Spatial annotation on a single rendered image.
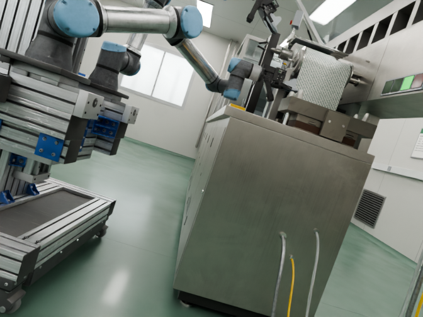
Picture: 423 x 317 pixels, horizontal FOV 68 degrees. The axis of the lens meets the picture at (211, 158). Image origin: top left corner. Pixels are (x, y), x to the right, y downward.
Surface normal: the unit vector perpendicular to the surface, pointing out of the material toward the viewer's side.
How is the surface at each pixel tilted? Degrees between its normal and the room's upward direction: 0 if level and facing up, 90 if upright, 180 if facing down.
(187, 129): 90
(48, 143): 90
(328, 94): 90
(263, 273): 90
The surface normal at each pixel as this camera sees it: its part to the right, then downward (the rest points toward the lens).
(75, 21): 0.52, 0.30
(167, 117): 0.05, 0.11
